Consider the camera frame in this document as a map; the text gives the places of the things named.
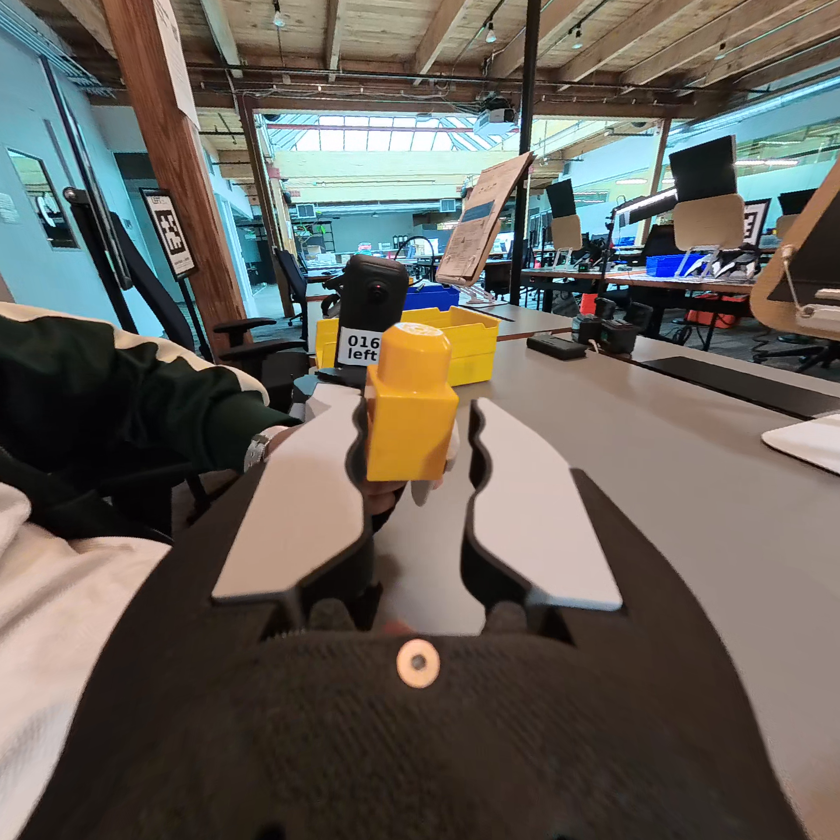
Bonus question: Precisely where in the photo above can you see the person's left hand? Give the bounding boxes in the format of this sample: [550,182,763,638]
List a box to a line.
[268,425,406,521]

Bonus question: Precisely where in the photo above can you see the black charging dock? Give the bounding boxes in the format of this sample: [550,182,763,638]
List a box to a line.
[571,297,655,355]

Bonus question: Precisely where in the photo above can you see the white stand base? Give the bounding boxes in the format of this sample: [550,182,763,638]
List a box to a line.
[761,413,840,475]

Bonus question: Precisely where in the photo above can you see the person's white shirt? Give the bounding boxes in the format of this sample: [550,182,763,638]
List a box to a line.
[0,484,173,837]

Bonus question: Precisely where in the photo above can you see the black desk mat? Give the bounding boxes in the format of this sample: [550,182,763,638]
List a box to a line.
[642,356,840,421]

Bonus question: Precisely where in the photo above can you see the black metal pole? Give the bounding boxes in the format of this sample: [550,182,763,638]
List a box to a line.
[508,0,542,306]

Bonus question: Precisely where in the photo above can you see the yellow plastic bin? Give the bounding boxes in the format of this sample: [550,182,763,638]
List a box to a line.
[316,305,501,389]

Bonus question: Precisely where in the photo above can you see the black board with wooden back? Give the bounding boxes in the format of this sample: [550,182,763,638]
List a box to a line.
[750,157,840,342]

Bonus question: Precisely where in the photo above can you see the blue plastic bin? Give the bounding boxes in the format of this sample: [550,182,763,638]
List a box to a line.
[646,254,718,277]
[402,282,460,312]

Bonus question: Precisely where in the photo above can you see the grey desk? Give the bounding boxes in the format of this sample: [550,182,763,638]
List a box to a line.
[371,303,840,840]

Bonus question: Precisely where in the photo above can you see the white ceiling projector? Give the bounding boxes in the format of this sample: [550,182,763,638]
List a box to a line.
[472,97,517,137]

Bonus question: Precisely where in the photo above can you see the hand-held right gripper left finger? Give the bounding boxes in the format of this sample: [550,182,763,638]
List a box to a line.
[210,394,380,632]

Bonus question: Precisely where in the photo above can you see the yellow toy building block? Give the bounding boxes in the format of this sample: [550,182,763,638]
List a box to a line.
[363,322,460,484]

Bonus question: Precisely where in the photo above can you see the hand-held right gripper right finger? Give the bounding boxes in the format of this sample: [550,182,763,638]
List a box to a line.
[459,397,624,639]

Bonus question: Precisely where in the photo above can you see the wooden pillar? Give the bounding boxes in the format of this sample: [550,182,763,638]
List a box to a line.
[101,0,255,349]

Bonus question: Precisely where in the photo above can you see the framed marker poster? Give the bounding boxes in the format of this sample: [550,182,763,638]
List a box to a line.
[139,188,199,282]

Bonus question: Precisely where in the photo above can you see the cardboard backed board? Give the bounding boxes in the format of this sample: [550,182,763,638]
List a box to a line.
[546,178,585,249]
[668,134,747,252]

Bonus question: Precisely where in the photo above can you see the white paper notice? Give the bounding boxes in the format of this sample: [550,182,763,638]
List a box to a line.
[153,0,201,130]

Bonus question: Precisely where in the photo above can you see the person's dark green jacket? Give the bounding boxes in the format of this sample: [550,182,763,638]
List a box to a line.
[0,446,177,547]

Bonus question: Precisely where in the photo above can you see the person's left forearm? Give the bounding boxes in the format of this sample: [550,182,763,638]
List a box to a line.
[0,314,304,475]

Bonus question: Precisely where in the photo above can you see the white sign stand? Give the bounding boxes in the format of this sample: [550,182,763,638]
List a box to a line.
[453,282,517,307]

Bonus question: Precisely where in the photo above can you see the small marker poster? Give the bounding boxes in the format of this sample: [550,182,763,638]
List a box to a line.
[742,199,773,249]

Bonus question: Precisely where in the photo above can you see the brown cardboard sign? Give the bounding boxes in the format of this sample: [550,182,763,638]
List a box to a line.
[436,151,537,287]

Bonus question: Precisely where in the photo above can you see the black rectangular case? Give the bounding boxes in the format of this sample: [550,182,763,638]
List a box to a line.
[527,333,587,361]

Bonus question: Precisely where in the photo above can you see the black framed display panel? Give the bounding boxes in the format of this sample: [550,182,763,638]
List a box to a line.
[41,58,140,336]

